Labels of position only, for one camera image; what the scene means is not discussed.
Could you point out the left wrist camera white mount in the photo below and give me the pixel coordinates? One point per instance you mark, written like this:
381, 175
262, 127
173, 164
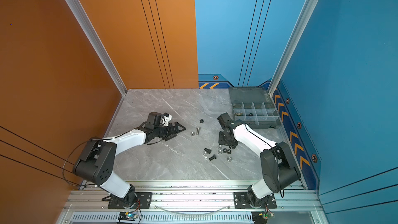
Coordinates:
155, 120

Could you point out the aluminium front rail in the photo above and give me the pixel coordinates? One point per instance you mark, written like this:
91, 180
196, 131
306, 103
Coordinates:
194, 202

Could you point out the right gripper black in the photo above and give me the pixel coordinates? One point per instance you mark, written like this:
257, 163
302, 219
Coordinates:
220, 140

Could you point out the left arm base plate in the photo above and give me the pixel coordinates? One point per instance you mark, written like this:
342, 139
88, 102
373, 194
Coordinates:
141, 200

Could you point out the grey plastic organizer box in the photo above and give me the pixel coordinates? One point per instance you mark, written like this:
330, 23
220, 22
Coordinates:
254, 100

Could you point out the green circuit board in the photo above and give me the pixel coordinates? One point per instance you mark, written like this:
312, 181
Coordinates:
127, 217

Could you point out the black bolt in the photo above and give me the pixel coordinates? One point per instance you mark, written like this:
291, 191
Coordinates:
207, 150
212, 157

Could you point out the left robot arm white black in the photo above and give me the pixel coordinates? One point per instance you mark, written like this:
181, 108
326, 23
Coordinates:
96, 161

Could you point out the black bolt lower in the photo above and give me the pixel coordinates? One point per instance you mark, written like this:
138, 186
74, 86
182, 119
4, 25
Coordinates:
212, 157

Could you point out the right aluminium frame post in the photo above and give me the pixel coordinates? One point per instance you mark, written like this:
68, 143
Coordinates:
300, 25

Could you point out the black double nut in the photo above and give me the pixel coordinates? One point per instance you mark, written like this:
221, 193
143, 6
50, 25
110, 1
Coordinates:
228, 151

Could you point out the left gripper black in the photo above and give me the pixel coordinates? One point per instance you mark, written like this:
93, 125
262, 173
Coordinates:
176, 130

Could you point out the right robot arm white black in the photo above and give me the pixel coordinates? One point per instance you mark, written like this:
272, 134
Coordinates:
278, 164

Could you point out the left aluminium frame post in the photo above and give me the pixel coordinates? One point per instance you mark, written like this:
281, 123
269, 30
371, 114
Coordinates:
82, 18

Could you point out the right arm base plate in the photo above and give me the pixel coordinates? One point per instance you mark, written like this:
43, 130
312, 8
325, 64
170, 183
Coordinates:
244, 199

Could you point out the aluminium frame post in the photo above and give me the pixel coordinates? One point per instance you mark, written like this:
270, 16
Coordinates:
300, 25
82, 18

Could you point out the right circuit board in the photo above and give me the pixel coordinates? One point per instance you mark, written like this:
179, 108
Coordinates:
261, 217

